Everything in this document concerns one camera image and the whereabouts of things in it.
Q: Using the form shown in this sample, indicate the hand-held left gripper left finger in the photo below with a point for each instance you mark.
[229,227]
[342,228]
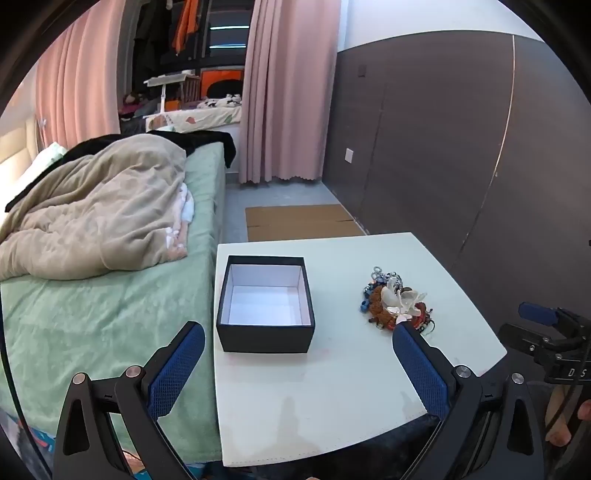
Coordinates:
[175,369]

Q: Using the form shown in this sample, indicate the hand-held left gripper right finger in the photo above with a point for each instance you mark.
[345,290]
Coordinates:
[420,369]

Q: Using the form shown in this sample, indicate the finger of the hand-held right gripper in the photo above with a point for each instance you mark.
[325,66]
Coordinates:
[521,334]
[535,313]

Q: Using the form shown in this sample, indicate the pile of jewelry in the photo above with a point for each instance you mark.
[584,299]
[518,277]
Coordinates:
[392,302]

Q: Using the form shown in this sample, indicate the black cardboard box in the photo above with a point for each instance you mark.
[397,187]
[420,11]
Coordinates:
[265,334]

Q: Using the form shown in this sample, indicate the person's right hand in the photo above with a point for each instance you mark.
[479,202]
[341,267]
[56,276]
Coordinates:
[558,417]

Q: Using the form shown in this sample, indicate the green bed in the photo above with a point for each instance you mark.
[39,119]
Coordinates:
[115,332]

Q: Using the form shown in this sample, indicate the beige blanket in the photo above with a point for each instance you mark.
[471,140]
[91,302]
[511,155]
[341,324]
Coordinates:
[92,217]

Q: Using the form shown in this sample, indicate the flat brown cardboard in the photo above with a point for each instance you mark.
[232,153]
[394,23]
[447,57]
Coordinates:
[300,221]

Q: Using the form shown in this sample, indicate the black cloth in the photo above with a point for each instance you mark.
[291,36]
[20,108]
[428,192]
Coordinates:
[203,141]

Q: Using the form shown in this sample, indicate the white pillow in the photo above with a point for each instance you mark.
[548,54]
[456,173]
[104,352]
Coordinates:
[39,166]

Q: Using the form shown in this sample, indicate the patterned window seat cushion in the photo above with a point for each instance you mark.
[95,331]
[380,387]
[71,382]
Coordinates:
[198,117]

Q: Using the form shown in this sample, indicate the beige headboard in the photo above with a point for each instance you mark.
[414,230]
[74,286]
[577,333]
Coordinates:
[16,152]

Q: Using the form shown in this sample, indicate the black and white plush toy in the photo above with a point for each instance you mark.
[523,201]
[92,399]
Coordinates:
[221,101]

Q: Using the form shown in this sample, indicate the white folding table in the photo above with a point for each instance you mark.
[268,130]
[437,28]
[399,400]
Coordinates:
[168,83]

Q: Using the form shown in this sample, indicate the orange and black box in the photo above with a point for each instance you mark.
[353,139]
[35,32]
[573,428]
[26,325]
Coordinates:
[221,83]

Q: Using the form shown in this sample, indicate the pink curtain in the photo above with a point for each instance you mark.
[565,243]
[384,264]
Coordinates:
[78,78]
[286,92]

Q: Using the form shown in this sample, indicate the orange hanging garment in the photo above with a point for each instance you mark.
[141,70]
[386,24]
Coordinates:
[184,25]

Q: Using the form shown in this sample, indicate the white wall socket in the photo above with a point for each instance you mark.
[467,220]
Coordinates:
[349,155]

